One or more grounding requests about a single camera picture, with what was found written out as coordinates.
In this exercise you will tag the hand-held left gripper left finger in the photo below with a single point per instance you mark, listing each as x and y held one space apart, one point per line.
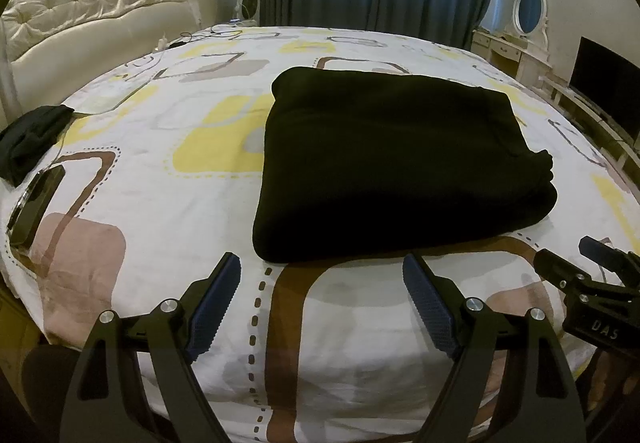
217 305

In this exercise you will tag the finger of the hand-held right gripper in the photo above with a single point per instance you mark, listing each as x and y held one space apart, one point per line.
560 268
602 253

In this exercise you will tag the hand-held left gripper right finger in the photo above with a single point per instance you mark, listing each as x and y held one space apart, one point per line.
430 305

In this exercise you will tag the black pants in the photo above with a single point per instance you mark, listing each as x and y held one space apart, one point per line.
390 163

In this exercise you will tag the bed with patterned sheet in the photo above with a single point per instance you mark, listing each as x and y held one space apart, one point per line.
150 183

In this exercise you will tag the white television stand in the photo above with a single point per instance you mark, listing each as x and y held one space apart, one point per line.
580 108

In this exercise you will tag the black television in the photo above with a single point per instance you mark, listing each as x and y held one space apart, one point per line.
607 78

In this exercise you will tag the black smartphone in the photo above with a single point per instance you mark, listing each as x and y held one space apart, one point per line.
37 205

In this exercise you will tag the white dressing table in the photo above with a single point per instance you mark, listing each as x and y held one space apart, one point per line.
505 55

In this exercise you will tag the dark cloth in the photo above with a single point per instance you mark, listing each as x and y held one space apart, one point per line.
32 143

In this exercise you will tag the oval white-framed mirror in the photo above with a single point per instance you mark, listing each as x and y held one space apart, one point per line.
530 10

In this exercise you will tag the small white fan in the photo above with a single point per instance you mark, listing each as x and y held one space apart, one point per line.
249 5

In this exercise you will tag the cream tufted headboard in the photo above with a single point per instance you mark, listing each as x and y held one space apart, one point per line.
100 18

